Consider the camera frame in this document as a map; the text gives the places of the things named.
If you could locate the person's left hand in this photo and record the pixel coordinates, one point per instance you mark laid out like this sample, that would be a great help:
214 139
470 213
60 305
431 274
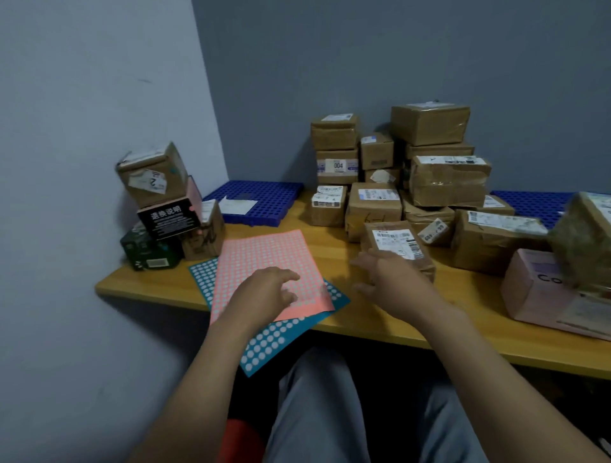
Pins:
260 298

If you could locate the person's right hand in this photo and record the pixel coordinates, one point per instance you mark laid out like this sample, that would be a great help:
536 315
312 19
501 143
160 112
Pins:
401 291

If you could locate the box of stack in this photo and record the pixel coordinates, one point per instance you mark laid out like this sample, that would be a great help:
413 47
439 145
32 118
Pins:
427 269

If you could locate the pink dot sticker sheet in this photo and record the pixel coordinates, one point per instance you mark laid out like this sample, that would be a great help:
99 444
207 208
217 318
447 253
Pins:
258 257

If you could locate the teal sticker sheet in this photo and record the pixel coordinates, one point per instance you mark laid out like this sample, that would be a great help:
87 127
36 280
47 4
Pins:
272 343

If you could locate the small brown printed box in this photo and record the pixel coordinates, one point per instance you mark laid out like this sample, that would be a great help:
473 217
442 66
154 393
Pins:
210 243

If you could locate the black and pink box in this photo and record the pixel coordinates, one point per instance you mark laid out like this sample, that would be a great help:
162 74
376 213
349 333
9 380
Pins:
167 222

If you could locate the dark green box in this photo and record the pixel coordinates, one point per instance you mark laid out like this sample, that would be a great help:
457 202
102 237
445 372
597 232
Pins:
143 253

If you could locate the large pink box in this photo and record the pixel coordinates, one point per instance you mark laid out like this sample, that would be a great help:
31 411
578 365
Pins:
530 295

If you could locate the box with 2 label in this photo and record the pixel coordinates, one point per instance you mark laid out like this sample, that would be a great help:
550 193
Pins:
172 167

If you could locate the pile of brown parcels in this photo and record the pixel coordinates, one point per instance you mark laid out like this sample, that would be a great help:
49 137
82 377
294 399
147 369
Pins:
429 124

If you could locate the taped box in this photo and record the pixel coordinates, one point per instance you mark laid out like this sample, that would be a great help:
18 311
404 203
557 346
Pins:
582 248

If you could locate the person's left forearm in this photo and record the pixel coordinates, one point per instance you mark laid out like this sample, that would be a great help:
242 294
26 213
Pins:
195 400

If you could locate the person's right forearm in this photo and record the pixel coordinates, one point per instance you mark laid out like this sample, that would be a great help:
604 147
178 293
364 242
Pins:
501 396

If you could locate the person's grey trousers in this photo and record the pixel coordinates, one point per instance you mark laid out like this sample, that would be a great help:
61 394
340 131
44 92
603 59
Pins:
315 420

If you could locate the white paper note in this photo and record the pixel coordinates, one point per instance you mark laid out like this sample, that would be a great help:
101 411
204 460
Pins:
236 206

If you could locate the blue plastic grid pallet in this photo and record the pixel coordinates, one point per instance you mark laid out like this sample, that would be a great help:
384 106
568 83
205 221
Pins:
530 205
277 195

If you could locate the red stool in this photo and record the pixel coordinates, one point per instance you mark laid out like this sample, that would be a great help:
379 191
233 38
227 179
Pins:
238 443

